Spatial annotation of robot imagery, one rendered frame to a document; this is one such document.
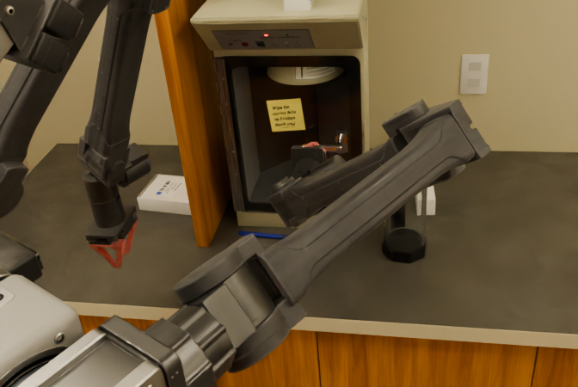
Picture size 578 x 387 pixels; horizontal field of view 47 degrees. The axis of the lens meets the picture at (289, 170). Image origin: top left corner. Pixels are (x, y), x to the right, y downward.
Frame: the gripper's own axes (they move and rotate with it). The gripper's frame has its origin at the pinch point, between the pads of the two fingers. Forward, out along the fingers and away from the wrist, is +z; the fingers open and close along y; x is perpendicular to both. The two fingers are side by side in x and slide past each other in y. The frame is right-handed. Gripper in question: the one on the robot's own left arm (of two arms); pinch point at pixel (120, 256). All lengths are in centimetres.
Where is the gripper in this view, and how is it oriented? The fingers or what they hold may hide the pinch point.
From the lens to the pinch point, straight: 135.8
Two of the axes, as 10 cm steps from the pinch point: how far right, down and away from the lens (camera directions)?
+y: 1.7, -5.2, 8.3
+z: 0.9, 8.5, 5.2
